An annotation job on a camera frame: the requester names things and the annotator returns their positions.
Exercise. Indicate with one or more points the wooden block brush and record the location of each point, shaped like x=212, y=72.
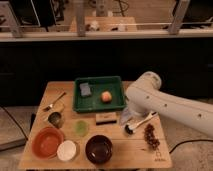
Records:
x=106, y=118

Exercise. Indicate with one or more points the peach fruit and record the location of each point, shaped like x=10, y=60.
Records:
x=106, y=97

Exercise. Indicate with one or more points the green round lid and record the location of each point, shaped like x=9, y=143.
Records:
x=81, y=128

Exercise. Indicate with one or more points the orange bowl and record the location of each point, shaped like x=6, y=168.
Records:
x=46, y=142

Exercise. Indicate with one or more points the metal measuring cup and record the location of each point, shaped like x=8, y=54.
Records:
x=56, y=118

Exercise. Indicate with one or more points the small white bowl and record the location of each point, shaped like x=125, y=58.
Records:
x=66, y=150

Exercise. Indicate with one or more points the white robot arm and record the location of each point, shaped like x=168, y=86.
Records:
x=144, y=93

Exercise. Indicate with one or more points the grey blue sponge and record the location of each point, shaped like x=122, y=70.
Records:
x=85, y=89

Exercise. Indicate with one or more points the bunch of dark grapes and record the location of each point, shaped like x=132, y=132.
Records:
x=150, y=138

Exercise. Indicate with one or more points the green plastic tray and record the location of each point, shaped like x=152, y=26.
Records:
x=98, y=85

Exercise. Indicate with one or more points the wooden table board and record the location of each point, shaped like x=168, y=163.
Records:
x=129, y=152

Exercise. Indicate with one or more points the dark purple bowl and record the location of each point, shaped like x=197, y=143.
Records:
x=99, y=149

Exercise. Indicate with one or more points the grey cloth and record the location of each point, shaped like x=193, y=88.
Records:
x=125, y=116

